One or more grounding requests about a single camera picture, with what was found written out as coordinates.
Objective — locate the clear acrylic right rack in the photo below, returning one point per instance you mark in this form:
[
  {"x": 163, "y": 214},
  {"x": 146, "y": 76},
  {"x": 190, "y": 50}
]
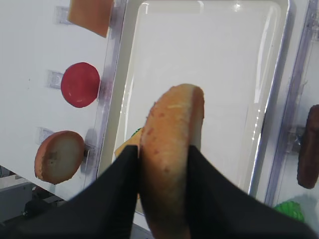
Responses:
[{"x": 298, "y": 37}]

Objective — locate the standing brown meat patty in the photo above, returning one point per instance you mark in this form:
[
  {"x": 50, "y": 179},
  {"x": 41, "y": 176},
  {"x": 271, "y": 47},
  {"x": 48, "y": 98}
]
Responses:
[{"x": 308, "y": 164}]

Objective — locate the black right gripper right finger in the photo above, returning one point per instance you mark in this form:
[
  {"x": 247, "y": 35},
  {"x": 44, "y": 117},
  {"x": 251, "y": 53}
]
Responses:
[{"x": 217, "y": 209}]

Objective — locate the cheese slice on burger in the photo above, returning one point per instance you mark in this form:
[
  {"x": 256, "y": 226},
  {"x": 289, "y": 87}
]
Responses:
[{"x": 128, "y": 170}]

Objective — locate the clear acrylic left rack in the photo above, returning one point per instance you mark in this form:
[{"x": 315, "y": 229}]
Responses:
[{"x": 70, "y": 44}]

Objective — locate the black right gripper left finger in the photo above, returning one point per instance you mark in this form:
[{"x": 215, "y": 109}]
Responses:
[{"x": 95, "y": 213}]

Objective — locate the sesame bun top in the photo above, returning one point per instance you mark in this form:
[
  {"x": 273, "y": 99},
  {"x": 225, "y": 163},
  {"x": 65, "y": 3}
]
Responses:
[{"x": 173, "y": 124}]

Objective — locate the standing green lettuce leaf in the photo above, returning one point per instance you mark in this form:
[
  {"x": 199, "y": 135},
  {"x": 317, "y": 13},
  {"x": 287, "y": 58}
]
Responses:
[{"x": 291, "y": 209}]

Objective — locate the green lettuce on burger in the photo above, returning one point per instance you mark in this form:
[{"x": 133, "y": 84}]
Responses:
[{"x": 138, "y": 132}]

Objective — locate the standing bun bottom slice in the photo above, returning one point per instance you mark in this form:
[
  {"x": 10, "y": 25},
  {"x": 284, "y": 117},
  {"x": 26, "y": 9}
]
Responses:
[{"x": 59, "y": 157}]

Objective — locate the standing red tomato slice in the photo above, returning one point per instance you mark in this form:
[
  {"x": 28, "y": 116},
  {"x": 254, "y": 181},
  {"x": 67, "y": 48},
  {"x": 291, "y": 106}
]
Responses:
[{"x": 80, "y": 84}]

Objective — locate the standing orange cheese slice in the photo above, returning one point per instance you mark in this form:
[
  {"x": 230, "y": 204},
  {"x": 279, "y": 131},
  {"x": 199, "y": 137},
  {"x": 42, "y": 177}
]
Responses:
[{"x": 93, "y": 15}]

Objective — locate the clear acrylic rack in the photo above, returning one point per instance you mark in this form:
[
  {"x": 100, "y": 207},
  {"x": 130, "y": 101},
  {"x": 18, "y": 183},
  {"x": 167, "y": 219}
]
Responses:
[
  {"x": 298, "y": 37},
  {"x": 70, "y": 44}
]

